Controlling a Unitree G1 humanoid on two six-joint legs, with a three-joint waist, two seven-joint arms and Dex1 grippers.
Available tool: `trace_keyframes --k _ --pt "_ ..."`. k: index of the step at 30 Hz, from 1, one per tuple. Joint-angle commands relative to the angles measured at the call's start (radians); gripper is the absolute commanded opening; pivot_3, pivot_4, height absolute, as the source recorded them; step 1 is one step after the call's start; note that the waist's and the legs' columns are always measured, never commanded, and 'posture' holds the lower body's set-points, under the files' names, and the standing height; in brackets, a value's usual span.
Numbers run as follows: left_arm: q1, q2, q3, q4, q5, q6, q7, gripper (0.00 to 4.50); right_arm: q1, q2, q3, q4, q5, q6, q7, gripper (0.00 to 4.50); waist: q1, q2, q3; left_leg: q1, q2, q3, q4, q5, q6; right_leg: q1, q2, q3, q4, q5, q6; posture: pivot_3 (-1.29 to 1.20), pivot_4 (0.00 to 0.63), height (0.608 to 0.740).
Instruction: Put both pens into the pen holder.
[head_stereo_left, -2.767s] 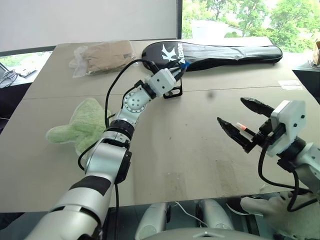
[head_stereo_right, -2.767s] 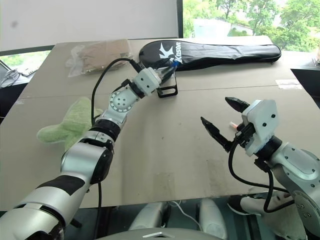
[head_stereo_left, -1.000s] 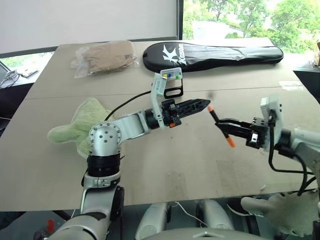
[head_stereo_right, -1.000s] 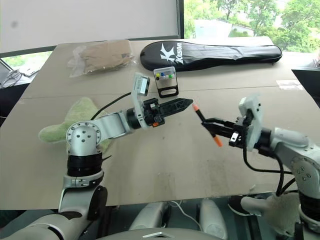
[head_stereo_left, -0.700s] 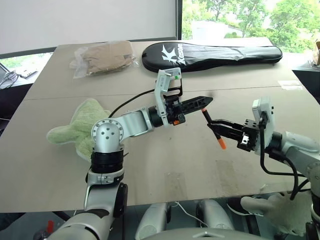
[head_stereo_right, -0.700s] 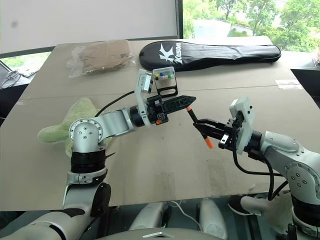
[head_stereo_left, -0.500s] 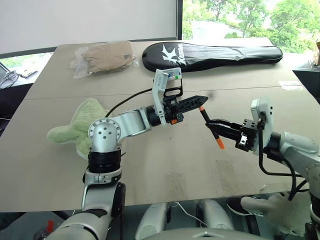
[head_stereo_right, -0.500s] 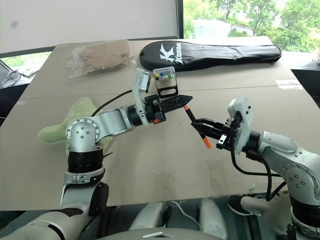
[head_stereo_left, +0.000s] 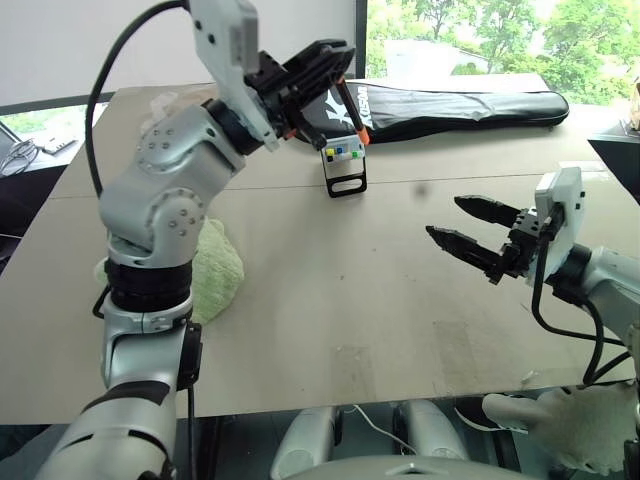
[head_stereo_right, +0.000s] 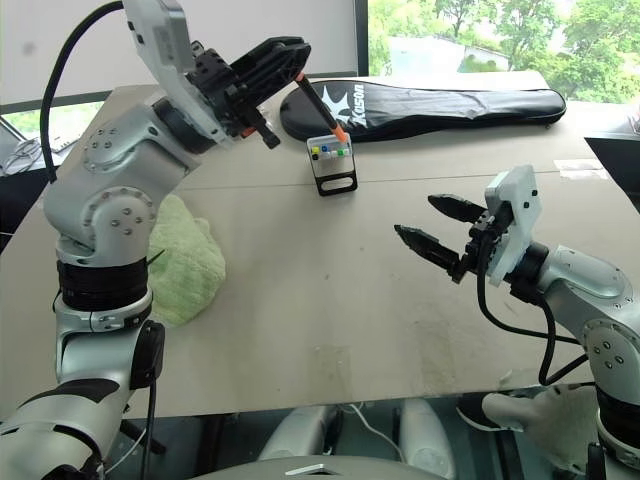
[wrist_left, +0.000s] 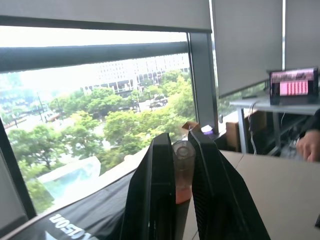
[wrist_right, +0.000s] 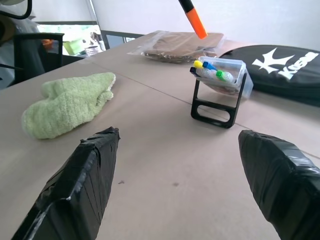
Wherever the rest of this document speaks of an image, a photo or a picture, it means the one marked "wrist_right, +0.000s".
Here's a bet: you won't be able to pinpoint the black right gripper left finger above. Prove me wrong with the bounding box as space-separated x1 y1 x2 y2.
11 126 121 240

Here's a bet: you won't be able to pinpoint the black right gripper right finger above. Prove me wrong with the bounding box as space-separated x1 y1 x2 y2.
238 129 320 240

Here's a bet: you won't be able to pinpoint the orange highlighter pen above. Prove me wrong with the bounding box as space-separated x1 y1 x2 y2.
178 0 209 40

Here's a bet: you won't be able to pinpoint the clear pen holder black stand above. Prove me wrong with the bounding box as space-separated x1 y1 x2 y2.
190 56 254 130

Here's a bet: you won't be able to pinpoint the green capped pen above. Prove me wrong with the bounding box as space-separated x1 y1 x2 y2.
215 70 234 84

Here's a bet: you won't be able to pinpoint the blue capped pen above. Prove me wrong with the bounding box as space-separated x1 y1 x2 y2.
202 61 217 72

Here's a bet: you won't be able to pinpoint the light green fluffy towel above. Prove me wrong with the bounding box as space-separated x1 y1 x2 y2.
21 72 117 140

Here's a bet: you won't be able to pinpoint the black bag white logo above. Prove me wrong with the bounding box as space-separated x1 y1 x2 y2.
218 44 320 108

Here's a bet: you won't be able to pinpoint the black office chair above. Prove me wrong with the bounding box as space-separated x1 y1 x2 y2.
7 32 85 87

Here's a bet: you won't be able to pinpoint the clear plastic bag brown contents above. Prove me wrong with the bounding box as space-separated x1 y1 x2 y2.
126 30 227 64

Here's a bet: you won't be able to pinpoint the black cable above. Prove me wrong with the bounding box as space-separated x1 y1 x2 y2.
0 0 34 21

